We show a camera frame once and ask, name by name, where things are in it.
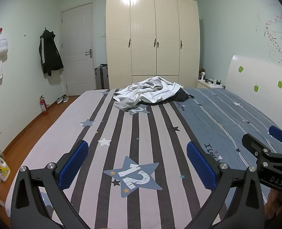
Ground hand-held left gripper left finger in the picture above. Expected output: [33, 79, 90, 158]
[10, 139, 91, 229]

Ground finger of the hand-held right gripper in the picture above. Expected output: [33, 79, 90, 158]
[269, 125, 282, 154]
[242, 133, 278, 170]

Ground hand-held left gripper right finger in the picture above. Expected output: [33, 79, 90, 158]
[186, 141, 266, 229]

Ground white sports jacket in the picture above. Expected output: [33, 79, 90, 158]
[113, 76, 184, 111]

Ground person's right hand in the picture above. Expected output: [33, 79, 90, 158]
[265, 188, 282, 220]

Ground bed with striped star sheet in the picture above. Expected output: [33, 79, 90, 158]
[4, 87, 282, 229]

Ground white headboard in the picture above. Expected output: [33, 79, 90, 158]
[225, 55, 282, 136]

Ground red fire extinguisher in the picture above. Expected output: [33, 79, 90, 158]
[39, 95, 48, 116]

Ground white nightstand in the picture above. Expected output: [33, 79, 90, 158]
[197, 79, 226, 89]

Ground black jacket with blue lining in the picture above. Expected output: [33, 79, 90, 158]
[137, 88, 194, 106]

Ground aluminium ribbed case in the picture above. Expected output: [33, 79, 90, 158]
[95, 64, 109, 90]

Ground black hanging jacket white stripes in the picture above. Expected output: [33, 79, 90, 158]
[38, 29, 64, 77]

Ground white door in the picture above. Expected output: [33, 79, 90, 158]
[61, 3, 95, 97]

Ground cream wardrobe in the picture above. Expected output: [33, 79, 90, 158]
[105, 0, 201, 90]

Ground white plastic bag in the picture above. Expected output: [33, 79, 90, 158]
[0, 32, 8, 58]

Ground pink ring wall stickers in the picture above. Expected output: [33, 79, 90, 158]
[265, 13, 282, 64]

